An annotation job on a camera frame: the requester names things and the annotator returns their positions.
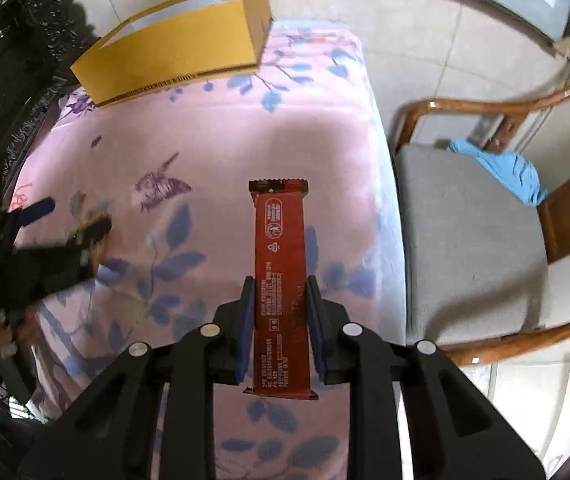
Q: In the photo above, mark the blue cloth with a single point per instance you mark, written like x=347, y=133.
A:
x=505, y=170

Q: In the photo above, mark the dark carved wooden furniture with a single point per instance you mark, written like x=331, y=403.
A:
x=10, y=60

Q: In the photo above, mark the grey seat cushion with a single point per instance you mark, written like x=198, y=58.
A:
x=465, y=260

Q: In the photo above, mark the pink floral tablecloth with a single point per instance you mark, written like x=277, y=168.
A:
x=175, y=160

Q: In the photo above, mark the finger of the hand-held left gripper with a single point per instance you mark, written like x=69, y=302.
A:
x=92, y=232
x=35, y=210

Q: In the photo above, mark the red brown snack bar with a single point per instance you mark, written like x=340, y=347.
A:
x=280, y=270

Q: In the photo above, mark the cardboard corner protector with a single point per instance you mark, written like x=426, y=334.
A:
x=562, y=47

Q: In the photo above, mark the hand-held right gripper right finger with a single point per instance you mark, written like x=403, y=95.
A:
x=315, y=330

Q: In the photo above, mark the yellow cardboard box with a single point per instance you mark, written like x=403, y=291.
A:
x=175, y=55

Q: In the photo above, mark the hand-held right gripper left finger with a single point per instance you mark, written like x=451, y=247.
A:
x=247, y=330

